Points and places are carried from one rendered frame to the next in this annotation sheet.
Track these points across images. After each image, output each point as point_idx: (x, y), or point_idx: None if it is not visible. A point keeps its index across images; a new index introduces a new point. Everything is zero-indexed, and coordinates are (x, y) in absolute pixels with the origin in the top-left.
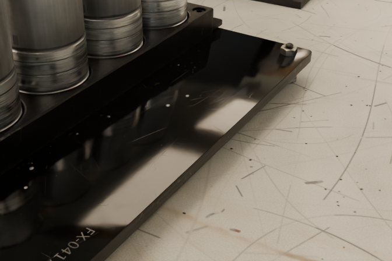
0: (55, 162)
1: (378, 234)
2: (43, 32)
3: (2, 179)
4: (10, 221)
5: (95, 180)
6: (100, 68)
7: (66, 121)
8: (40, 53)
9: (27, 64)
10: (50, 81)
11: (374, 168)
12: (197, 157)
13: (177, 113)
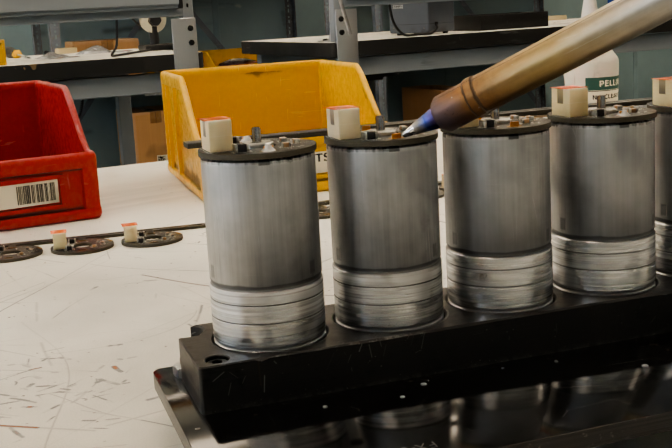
0: (454, 385)
1: None
2: (483, 231)
3: (386, 386)
4: (361, 417)
5: (482, 409)
6: (567, 301)
7: (493, 349)
8: (477, 257)
9: (463, 269)
10: (486, 296)
11: None
12: (631, 418)
13: (650, 375)
